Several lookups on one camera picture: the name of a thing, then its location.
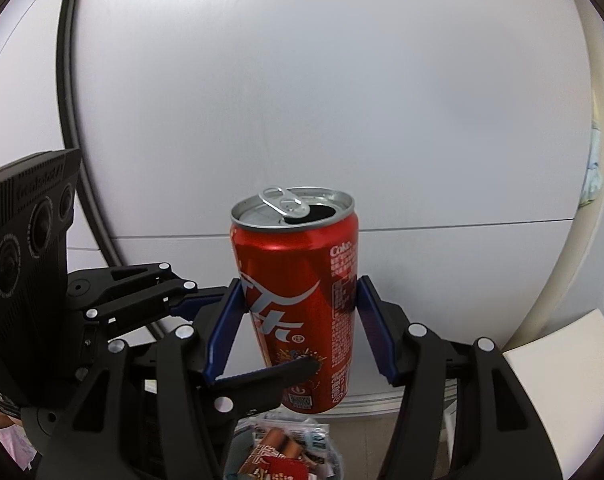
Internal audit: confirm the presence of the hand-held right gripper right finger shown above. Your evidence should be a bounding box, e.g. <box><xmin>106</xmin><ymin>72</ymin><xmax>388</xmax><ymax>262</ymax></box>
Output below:
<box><xmin>357</xmin><ymin>276</ymin><xmax>567</xmax><ymax>480</ymax></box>

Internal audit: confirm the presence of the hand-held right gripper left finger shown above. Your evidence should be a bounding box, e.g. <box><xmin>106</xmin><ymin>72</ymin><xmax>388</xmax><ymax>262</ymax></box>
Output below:
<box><xmin>34</xmin><ymin>277</ymin><xmax>245</xmax><ymax>480</ymax></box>

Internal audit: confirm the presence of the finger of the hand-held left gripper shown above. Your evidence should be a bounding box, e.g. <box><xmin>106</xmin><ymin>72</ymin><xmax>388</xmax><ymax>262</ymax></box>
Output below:
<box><xmin>67</xmin><ymin>262</ymin><xmax>233</xmax><ymax>341</ymax></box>
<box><xmin>207</xmin><ymin>356</ymin><xmax>319</xmax><ymax>423</ymax></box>

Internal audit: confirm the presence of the red soda can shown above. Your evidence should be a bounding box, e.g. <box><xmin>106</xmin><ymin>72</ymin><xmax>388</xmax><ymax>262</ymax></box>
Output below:
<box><xmin>230</xmin><ymin>186</ymin><xmax>360</xmax><ymax>415</ymax></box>

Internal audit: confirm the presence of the trash bin with liner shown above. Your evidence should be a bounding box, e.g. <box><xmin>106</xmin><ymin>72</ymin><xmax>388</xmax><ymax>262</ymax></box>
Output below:
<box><xmin>224</xmin><ymin>402</ymin><xmax>347</xmax><ymax>480</ymax></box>

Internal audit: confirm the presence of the pink blanket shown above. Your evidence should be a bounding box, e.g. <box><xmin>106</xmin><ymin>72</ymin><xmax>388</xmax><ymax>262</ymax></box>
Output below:
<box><xmin>0</xmin><ymin>420</ymin><xmax>38</xmax><ymax>471</ymax></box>

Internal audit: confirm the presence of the white nightstand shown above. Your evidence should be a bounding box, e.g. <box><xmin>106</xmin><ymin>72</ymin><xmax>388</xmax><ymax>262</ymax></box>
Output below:
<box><xmin>444</xmin><ymin>309</ymin><xmax>604</xmax><ymax>480</ymax></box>

